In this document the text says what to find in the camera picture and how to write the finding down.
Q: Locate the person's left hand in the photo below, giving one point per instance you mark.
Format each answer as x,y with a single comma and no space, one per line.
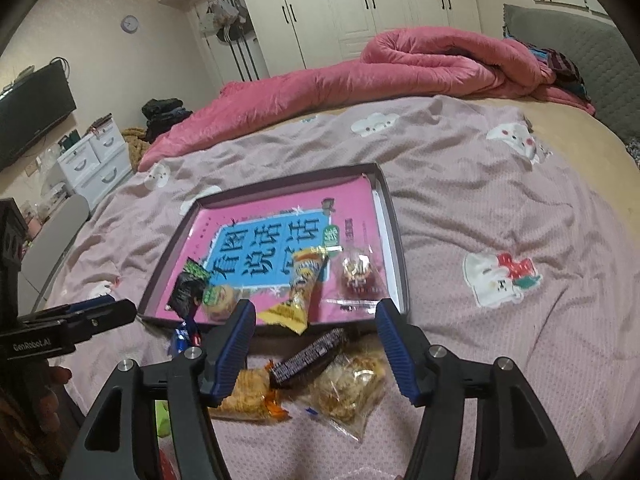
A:
50,395

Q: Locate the round wall clock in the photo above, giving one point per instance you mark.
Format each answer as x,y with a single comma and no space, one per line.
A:
130,24

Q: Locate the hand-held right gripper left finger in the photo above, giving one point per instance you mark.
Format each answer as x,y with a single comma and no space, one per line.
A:
232,355

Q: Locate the orange noodle snack packet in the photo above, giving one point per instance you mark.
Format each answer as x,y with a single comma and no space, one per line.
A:
250,390

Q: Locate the blue snack packet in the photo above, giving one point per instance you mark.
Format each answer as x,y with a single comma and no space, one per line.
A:
180,342

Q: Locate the green and black snack packet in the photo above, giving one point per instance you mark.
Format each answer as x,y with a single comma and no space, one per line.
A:
187,290

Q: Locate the brown knitted throw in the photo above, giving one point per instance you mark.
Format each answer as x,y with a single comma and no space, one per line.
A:
135,145

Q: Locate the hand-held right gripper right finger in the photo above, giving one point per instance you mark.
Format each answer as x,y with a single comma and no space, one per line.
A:
397,355

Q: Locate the hanging bags on rack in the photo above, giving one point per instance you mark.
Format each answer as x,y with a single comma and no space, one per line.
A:
225,10

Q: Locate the pile of dark clothes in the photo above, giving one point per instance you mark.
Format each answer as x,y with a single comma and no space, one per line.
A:
162,115

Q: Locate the dark floral pillow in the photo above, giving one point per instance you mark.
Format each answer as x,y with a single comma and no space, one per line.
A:
634,150

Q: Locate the folded striped clothes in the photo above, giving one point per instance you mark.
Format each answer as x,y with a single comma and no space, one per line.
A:
565,67

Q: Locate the long yellow snack packet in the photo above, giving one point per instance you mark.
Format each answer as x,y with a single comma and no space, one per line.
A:
300,285

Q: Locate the light green snack packet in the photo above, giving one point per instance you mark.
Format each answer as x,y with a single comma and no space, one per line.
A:
162,417

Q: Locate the clear bag of cereal snack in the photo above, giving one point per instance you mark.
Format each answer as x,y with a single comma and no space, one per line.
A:
345,385

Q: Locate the clear bag with red candy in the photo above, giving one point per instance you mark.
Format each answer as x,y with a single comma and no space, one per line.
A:
352,275

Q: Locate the dark shallow tray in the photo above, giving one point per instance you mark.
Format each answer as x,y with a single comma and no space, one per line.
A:
399,280

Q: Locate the pink quilt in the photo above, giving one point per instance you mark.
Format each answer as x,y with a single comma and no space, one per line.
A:
300,85

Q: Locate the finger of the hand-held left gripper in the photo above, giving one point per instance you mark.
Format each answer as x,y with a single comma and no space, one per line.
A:
100,320
85,305

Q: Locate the dark chocolate bar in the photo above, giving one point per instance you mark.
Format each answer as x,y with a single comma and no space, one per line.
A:
305,357

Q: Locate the white wardrobe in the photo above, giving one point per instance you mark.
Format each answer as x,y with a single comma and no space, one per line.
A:
350,10

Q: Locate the dark green box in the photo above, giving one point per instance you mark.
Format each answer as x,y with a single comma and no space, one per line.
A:
70,140

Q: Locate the printed lilac blanket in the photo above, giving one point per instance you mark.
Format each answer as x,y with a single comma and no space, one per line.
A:
475,200

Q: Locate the grey quilted headboard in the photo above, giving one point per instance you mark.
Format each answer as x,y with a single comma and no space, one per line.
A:
590,50

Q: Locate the pink book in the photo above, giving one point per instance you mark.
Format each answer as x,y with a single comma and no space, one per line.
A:
260,215

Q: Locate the black television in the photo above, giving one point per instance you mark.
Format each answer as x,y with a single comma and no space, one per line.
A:
35,110

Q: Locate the white drawer cabinet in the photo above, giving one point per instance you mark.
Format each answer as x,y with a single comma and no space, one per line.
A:
95,165

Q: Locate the beige bed sheet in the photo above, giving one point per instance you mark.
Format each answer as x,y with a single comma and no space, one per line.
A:
590,160

